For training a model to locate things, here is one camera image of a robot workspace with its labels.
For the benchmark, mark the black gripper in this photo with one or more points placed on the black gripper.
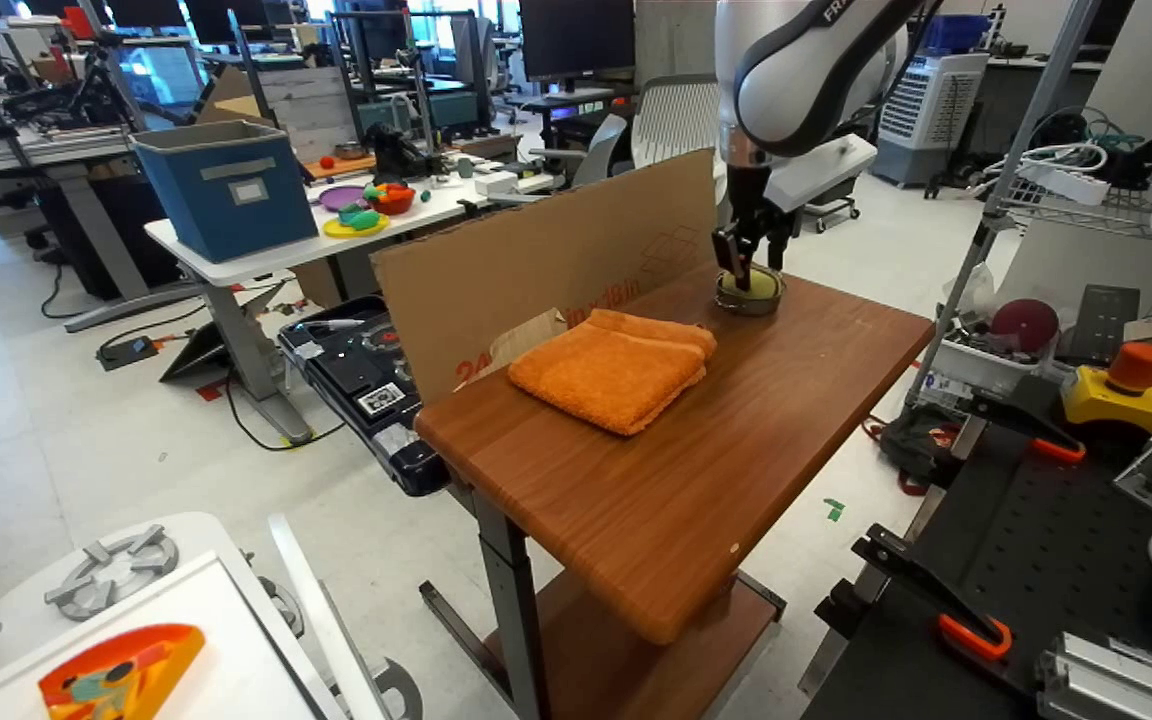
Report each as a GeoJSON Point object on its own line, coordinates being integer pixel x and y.
{"type": "Point", "coordinates": [748, 225]}

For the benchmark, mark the yellow green brown sponge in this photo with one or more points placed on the yellow green brown sponge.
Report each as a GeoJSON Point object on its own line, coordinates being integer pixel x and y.
{"type": "Point", "coordinates": [754, 293]}

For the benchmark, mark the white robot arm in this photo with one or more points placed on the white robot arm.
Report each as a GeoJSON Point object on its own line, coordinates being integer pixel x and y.
{"type": "Point", "coordinates": [789, 75]}

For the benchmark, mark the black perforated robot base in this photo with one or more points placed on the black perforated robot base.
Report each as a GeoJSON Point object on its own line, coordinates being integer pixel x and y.
{"type": "Point", "coordinates": [1041, 545]}

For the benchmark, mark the cardboard backboard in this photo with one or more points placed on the cardboard backboard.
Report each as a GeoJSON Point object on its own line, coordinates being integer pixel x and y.
{"type": "Point", "coordinates": [453, 288]}

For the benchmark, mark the folded orange towel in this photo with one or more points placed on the folded orange towel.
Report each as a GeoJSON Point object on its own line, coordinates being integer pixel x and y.
{"type": "Point", "coordinates": [616, 370]}

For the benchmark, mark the black computer monitor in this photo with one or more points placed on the black computer monitor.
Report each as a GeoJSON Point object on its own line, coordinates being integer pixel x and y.
{"type": "Point", "coordinates": [575, 39]}

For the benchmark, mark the brown wooden table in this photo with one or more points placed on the brown wooden table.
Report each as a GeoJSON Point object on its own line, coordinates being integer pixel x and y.
{"type": "Point", "coordinates": [616, 564]}

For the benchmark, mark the white desk with toys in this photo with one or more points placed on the white desk with toys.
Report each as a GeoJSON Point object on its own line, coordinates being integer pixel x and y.
{"type": "Point", "coordinates": [347, 218]}

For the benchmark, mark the yellow emergency stop box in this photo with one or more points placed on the yellow emergency stop box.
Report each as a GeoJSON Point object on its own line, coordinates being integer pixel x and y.
{"type": "Point", "coordinates": [1119, 394]}

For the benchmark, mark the blue storage box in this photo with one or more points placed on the blue storage box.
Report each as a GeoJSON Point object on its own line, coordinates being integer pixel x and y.
{"type": "Point", "coordinates": [228, 190]}

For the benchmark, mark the white toy kitchen unit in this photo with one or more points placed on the white toy kitchen unit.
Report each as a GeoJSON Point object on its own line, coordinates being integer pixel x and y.
{"type": "Point", "coordinates": [175, 622]}

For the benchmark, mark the right orange-handled clamp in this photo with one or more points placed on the right orange-handled clamp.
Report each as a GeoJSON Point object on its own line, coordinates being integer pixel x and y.
{"type": "Point", "coordinates": [932, 432]}

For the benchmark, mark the orange-handled clamp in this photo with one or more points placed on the orange-handled clamp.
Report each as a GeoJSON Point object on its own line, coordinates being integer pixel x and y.
{"type": "Point", "coordinates": [932, 432]}
{"type": "Point", "coordinates": [955, 619]}

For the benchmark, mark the left orange-handled clamp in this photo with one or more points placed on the left orange-handled clamp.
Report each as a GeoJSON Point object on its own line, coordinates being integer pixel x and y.
{"type": "Point", "coordinates": [955, 619]}

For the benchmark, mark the aluminium rail bracket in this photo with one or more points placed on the aluminium rail bracket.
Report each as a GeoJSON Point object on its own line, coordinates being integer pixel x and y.
{"type": "Point", "coordinates": [1092, 682]}

